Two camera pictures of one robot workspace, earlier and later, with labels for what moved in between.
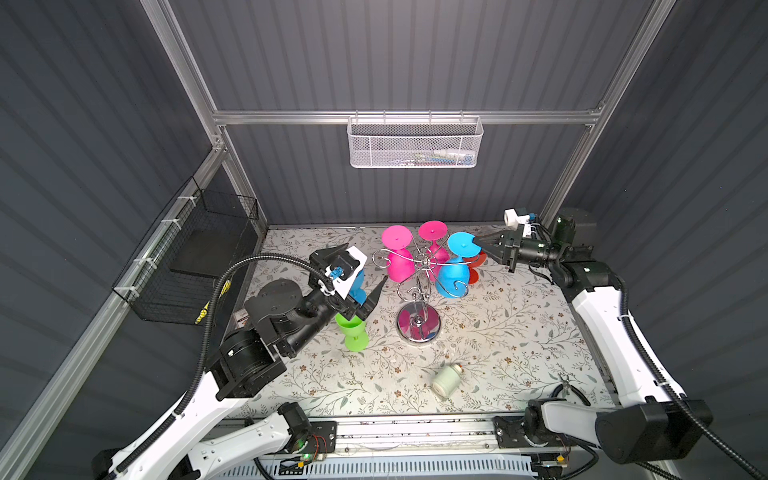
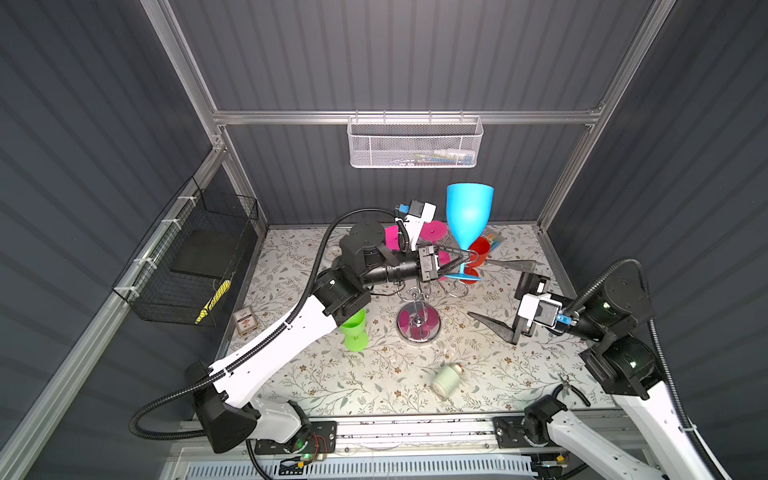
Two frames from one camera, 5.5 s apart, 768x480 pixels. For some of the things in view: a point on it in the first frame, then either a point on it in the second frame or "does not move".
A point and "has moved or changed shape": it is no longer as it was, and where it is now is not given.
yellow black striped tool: [204, 310] does not move
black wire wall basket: [173, 275] does not move
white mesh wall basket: [415, 142] does not move
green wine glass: [355, 331] does not move
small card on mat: [241, 316] does not move
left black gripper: [347, 306] -> [428, 268]
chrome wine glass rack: [418, 321] does not move
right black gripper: [506, 245] -> [527, 282]
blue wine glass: [453, 276] has moved or changed shape
